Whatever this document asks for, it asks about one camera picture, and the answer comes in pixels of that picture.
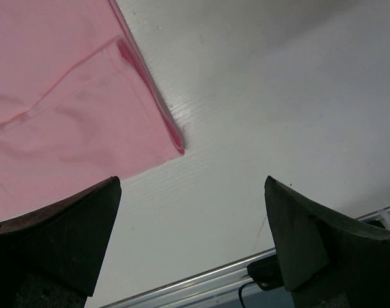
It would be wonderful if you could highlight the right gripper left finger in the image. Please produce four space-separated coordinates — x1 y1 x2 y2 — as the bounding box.
0 176 121 307

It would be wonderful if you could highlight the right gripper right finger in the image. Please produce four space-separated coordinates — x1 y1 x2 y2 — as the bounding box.
264 176 390 307

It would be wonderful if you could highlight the pink t shirt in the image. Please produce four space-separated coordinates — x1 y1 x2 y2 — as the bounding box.
0 1 185 222

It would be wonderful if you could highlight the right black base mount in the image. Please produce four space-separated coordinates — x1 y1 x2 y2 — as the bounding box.
237 255 284 308

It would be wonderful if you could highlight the aluminium rail frame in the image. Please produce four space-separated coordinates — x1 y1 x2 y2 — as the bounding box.
99 203 390 307

